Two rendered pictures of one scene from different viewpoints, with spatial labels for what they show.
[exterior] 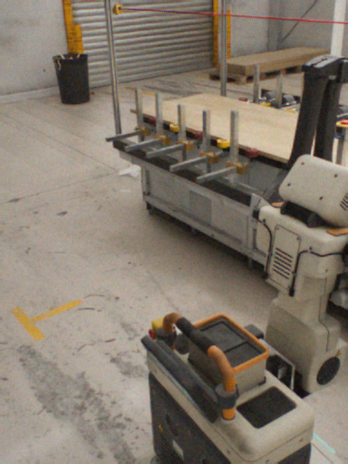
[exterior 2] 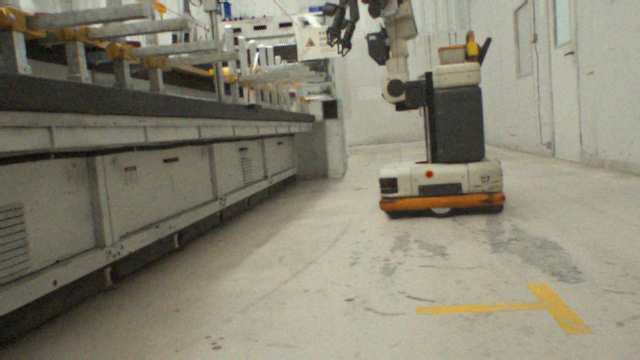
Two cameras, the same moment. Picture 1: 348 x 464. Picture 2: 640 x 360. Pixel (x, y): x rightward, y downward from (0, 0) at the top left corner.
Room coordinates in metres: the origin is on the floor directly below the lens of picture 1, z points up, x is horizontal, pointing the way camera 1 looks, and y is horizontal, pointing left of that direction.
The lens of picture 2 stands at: (4.02, 1.45, 0.51)
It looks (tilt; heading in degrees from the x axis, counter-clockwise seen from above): 5 degrees down; 223
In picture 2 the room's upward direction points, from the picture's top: 5 degrees counter-clockwise
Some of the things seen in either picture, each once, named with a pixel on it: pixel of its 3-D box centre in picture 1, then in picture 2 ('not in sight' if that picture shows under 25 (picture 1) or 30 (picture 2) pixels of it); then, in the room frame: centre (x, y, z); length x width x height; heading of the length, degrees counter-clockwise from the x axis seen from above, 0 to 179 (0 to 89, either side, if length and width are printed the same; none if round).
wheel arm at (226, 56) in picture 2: (227, 171); (182, 61); (2.88, -0.32, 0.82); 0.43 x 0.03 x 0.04; 126
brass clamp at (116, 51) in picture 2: (208, 157); (123, 53); (3.15, -0.23, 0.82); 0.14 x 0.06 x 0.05; 36
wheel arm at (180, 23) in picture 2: (174, 149); (112, 32); (3.28, -0.02, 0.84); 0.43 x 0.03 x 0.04; 126
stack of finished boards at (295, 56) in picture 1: (275, 60); not in sight; (10.45, -2.07, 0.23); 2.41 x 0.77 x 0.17; 128
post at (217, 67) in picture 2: (337, 183); (216, 57); (2.37, -0.80, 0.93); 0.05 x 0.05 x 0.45; 36
